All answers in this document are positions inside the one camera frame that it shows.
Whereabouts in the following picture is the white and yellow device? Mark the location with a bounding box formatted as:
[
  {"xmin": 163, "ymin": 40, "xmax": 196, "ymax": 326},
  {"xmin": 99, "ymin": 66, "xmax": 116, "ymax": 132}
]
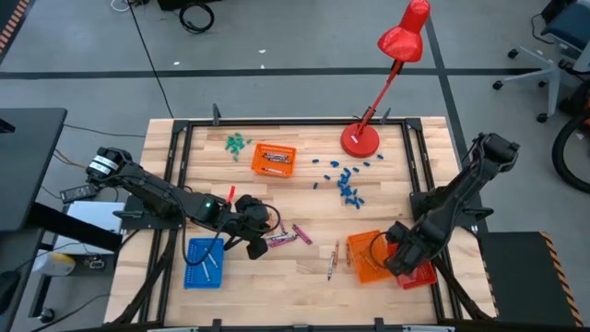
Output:
[{"xmin": 31, "ymin": 251, "xmax": 77, "ymax": 277}]

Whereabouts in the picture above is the red desk lamp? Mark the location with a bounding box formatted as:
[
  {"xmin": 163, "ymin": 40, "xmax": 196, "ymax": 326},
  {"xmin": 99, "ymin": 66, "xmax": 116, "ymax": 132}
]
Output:
[{"xmin": 339, "ymin": 0, "xmax": 432, "ymax": 160}]

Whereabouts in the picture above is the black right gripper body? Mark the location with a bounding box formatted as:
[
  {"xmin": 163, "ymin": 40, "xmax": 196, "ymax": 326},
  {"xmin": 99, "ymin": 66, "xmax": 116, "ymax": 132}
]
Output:
[{"xmin": 383, "ymin": 219, "xmax": 446, "ymax": 278}]

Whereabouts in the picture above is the black desk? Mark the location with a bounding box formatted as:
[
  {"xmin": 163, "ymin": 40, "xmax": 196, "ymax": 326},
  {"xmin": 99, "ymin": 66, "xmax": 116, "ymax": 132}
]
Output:
[{"xmin": 0, "ymin": 108, "xmax": 68, "ymax": 231}]

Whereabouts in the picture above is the white-based blue office chair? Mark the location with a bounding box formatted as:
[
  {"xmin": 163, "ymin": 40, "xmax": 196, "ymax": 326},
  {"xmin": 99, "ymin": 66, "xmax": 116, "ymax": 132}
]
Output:
[{"xmin": 491, "ymin": 0, "xmax": 590, "ymax": 125}]

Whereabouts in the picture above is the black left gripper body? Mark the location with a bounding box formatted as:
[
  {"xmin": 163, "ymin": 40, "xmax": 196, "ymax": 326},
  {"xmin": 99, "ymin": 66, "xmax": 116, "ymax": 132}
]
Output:
[{"xmin": 228, "ymin": 194, "xmax": 272, "ymax": 240}]

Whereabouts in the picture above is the hazard-striped black floor mat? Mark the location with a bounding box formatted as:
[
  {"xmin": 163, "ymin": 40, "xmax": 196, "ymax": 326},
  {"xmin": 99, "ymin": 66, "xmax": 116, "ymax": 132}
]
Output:
[{"xmin": 0, "ymin": 0, "xmax": 31, "ymax": 54}]

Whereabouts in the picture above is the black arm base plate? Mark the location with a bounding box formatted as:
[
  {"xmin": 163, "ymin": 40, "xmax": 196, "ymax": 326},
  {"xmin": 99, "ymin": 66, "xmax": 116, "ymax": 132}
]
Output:
[
  {"xmin": 409, "ymin": 191, "xmax": 494, "ymax": 228},
  {"xmin": 112, "ymin": 193, "xmax": 188, "ymax": 231}
]

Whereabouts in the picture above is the blue plastic basket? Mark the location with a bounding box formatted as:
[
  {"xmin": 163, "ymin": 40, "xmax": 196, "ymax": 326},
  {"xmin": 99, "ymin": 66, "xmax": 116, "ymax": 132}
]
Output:
[{"xmin": 183, "ymin": 237, "xmax": 226, "ymax": 291}]

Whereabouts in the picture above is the black power adapter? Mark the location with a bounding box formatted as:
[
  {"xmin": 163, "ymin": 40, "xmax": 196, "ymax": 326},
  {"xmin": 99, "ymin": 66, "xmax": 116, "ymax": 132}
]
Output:
[{"xmin": 59, "ymin": 183, "xmax": 105, "ymax": 204}]

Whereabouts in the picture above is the red plastic basket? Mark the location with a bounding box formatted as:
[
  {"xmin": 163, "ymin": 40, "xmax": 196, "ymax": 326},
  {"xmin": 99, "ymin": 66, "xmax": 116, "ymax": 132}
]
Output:
[{"xmin": 395, "ymin": 233, "xmax": 438, "ymax": 291}]

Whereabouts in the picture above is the orange plastic basket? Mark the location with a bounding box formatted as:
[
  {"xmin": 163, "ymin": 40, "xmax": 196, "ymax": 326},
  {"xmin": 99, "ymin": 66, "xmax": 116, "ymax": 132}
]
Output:
[
  {"xmin": 251, "ymin": 142, "xmax": 298, "ymax": 178},
  {"xmin": 346, "ymin": 229, "xmax": 396, "ymax": 285}
]

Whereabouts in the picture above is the hazard-edged black platform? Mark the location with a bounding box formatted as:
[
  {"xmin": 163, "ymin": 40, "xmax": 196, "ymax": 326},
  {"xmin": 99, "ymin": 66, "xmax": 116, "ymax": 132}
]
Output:
[{"xmin": 477, "ymin": 230, "xmax": 585, "ymax": 329}]

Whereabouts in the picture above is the black aluminium rig frame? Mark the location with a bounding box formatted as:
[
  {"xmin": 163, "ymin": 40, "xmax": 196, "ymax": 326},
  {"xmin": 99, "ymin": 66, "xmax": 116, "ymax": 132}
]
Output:
[{"xmin": 108, "ymin": 117, "xmax": 497, "ymax": 332}]

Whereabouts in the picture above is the coiled black cable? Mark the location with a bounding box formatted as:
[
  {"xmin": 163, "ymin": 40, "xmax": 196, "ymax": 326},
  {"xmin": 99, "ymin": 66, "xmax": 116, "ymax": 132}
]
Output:
[{"xmin": 178, "ymin": 2, "xmax": 216, "ymax": 35}]

